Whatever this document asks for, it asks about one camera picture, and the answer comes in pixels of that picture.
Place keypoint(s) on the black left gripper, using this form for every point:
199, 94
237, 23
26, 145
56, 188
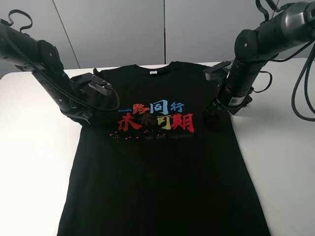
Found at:
78, 112

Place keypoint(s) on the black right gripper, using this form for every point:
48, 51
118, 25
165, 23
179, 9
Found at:
225, 100

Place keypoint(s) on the black printed t-shirt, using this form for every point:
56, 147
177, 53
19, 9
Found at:
156, 166

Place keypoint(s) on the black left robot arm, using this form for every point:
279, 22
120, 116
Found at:
42, 60

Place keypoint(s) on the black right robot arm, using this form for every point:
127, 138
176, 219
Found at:
294, 25

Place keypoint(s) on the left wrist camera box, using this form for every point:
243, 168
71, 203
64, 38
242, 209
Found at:
94, 82

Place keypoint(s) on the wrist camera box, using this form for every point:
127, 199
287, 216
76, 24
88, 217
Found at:
217, 71
94, 82

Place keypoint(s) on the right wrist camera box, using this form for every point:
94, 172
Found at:
217, 71

